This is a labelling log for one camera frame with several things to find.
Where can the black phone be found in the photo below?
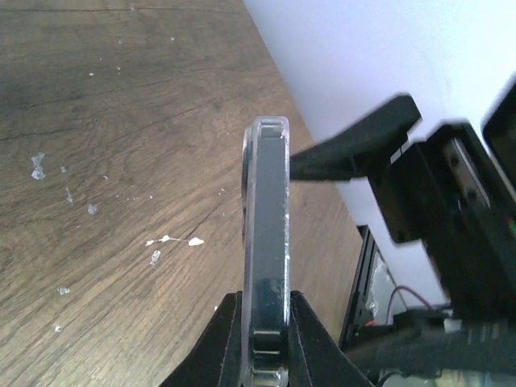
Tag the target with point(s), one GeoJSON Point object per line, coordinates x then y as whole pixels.
{"type": "Point", "coordinates": [266, 289]}

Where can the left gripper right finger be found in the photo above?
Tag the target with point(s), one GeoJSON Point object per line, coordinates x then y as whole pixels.
{"type": "Point", "coordinates": [315, 360]}

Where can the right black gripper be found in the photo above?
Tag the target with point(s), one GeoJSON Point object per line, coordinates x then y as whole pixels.
{"type": "Point", "coordinates": [443, 191]}

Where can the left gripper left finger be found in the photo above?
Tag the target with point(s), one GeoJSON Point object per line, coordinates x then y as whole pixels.
{"type": "Point", "coordinates": [215, 359]}

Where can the black aluminium frame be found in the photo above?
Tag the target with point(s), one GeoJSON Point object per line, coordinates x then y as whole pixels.
{"type": "Point", "coordinates": [358, 314]}

